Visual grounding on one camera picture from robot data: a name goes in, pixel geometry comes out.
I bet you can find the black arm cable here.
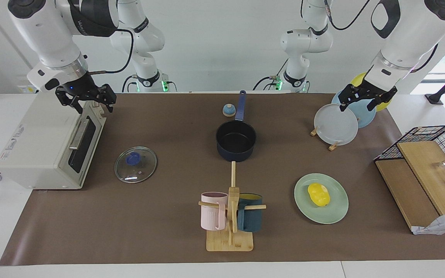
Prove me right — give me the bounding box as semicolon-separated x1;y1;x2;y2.
324;0;372;31
87;28;135;75

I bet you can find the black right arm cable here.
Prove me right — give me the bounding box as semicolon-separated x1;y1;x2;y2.
87;28;135;75

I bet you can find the wooden mug tree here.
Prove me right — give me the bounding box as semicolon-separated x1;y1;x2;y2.
198;161;267;252

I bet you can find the light blue plate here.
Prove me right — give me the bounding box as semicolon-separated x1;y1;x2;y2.
331;90;377;129

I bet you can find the light wooden board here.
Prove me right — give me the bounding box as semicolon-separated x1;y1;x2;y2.
396;141;445;216

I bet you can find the brown table mat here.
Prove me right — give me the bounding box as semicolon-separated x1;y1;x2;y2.
0;93;445;266

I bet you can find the wooden plate rack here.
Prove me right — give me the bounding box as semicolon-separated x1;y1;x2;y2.
310;125;340;151

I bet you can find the darker wooden board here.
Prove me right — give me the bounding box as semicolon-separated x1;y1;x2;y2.
375;159;439;232

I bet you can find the white checked plastic bag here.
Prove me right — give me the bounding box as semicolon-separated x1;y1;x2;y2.
412;210;445;235

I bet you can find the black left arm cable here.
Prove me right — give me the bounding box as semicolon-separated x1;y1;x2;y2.
324;0;372;31

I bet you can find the dark teal mug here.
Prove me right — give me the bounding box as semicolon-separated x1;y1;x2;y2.
237;193;263;232

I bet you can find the grey plate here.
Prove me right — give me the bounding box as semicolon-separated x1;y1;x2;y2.
314;103;359;146

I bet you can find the yellow plate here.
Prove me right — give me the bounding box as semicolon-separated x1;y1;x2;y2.
351;72;393;112

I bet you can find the green plate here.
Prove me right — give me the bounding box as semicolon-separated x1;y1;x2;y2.
294;173;349;225

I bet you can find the pink mug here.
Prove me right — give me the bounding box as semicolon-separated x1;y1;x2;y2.
200;192;229;231

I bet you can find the glass lid with blue knob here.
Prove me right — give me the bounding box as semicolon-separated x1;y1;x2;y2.
114;146;158;183

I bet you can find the dark pot with blue handle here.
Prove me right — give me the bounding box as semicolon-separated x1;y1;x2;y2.
216;90;257;162

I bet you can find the black base cable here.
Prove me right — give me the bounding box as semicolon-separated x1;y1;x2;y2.
253;58;289;91
122;75;139;93

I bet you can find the white toaster oven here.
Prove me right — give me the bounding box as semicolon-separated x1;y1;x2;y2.
0;90;107;190

